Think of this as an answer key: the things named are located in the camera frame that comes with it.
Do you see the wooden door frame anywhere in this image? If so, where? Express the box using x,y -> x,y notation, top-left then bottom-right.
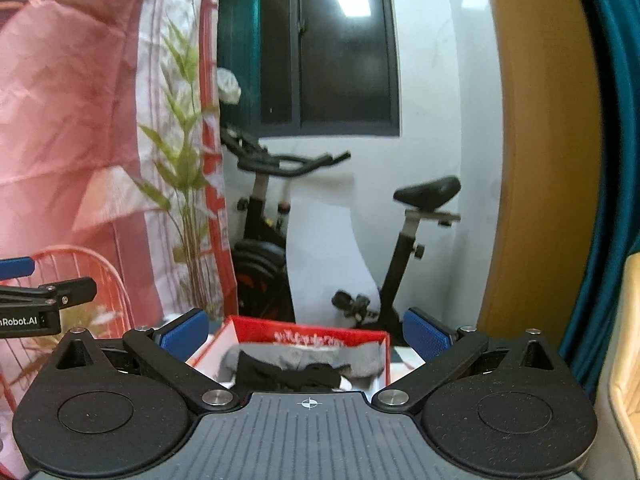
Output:
477,0 -> 609,357

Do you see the dark framed window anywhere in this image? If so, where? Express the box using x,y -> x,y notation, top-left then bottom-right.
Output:
217,0 -> 402,139

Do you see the grey cloth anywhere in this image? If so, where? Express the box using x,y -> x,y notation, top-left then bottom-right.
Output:
217,342 -> 384,392

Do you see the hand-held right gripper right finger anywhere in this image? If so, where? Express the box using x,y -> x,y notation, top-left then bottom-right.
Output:
371,309 -> 559,414

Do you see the teal curtain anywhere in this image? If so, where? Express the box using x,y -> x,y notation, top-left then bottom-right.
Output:
557,0 -> 640,402

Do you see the black exercise bike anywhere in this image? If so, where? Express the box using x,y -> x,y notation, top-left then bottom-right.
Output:
220,122 -> 462,347

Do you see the black cloth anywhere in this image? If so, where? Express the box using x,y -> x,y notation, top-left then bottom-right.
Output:
235,350 -> 344,393

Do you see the red cardboard box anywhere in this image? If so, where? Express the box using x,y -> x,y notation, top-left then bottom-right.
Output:
190,315 -> 391,393

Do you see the white board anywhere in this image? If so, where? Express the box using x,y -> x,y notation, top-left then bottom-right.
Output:
284,172 -> 387,332

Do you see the crumpled white plastic bag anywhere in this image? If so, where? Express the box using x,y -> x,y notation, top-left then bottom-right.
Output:
217,69 -> 242,106

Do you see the pink plant printed backdrop cloth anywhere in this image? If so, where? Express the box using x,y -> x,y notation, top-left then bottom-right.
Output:
0,0 -> 241,477

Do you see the beige padded chair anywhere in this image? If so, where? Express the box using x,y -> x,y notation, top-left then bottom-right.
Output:
585,250 -> 640,480

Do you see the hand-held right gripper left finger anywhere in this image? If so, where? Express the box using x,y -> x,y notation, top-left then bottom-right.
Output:
52,309 -> 240,414

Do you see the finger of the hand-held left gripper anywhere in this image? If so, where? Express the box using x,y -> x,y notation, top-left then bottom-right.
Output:
0,276 -> 98,340
0,257 -> 35,281

